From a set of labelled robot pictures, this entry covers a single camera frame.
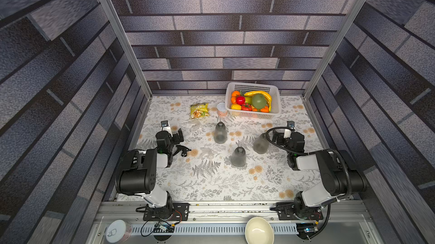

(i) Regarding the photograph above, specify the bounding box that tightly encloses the grey translucent spray bottle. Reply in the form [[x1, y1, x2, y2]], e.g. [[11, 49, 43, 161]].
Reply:
[[253, 133, 270, 155], [214, 122, 227, 144], [231, 147, 247, 167]]

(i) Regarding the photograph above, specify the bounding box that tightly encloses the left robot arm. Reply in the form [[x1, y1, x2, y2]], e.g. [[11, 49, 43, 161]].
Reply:
[[115, 129, 189, 224]]

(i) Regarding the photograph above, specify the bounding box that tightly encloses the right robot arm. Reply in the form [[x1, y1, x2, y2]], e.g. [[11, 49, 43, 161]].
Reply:
[[265, 127, 368, 221]]

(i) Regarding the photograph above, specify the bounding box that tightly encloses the white plastic basket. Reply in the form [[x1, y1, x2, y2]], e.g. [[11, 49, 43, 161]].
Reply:
[[225, 82, 282, 119]]

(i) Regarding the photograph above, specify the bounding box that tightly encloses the yellow snack bag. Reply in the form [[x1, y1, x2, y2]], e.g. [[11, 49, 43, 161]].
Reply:
[[190, 103, 210, 119]]

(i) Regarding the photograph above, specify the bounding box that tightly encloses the yellow banana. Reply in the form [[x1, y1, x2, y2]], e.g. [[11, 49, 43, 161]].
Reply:
[[244, 91, 272, 113]]

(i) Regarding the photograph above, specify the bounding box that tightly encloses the green round fruit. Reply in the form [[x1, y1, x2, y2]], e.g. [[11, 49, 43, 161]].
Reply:
[[251, 93, 267, 110]]

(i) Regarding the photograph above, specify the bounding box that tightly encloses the red apple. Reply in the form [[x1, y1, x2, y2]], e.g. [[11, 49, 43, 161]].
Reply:
[[236, 96, 246, 105]]

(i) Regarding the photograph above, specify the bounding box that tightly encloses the cream ceramic bowl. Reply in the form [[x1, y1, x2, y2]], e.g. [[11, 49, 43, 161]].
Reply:
[[245, 217, 274, 244]]

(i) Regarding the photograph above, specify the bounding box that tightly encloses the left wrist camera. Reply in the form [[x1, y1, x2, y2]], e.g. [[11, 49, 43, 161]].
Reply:
[[160, 121, 172, 135]]

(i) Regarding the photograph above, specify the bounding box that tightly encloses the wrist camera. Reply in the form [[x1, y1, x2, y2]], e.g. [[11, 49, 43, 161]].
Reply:
[[160, 121, 172, 135], [284, 121, 295, 138]]

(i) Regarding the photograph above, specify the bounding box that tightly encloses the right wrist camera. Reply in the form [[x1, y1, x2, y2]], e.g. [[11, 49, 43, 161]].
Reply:
[[284, 121, 295, 138]]

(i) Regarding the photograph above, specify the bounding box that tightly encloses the black corrugated cable hose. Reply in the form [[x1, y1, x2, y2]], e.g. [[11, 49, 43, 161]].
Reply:
[[264, 126, 352, 201]]

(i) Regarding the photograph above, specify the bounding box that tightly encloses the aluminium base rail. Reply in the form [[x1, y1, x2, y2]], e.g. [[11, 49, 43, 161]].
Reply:
[[92, 201, 374, 239]]

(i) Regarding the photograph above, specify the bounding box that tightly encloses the left aluminium frame post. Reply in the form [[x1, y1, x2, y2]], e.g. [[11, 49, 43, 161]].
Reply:
[[99, 0, 152, 101]]

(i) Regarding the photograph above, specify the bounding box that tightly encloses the aluminium frame post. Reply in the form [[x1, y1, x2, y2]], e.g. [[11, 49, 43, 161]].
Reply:
[[302, 0, 366, 101], [99, 0, 152, 101]]

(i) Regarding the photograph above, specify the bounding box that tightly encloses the right aluminium frame post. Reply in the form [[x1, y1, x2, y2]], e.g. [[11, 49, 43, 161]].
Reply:
[[302, 0, 366, 101]]

